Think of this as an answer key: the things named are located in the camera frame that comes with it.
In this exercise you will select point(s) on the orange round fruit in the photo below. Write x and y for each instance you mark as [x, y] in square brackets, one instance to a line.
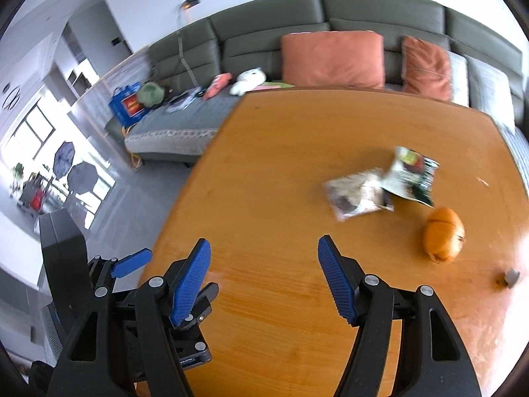
[443, 235]

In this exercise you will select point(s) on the blue shopping bag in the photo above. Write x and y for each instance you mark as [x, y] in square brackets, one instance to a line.
[125, 105]

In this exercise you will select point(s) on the pink plush toy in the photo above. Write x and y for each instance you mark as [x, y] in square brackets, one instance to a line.
[219, 82]

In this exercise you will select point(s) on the grey striped cushion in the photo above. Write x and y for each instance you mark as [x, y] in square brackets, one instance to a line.
[478, 85]

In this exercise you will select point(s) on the grey quilted sofa cover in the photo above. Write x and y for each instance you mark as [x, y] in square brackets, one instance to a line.
[181, 135]

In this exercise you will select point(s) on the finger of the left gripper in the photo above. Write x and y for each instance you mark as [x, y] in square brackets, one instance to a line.
[130, 263]

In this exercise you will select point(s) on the green leather sofa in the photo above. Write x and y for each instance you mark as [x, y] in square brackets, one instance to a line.
[249, 35]

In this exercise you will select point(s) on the small orange cushion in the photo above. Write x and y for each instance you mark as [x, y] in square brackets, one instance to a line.
[426, 69]

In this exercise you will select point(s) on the green snack packet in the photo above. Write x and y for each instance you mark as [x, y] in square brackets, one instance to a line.
[410, 176]

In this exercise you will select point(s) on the pink and green books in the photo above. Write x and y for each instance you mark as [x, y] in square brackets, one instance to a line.
[273, 86]

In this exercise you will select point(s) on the green hat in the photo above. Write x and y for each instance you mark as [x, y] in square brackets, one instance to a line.
[151, 95]

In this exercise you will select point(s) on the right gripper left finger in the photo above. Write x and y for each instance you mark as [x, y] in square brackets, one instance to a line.
[113, 340]

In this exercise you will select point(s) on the silver snack packet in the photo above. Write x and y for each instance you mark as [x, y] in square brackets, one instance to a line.
[358, 194]

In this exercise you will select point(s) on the large orange cushion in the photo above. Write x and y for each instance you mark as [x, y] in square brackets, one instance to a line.
[338, 58]

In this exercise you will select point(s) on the white plush toy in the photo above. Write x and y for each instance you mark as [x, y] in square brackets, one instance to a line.
[248, 81]

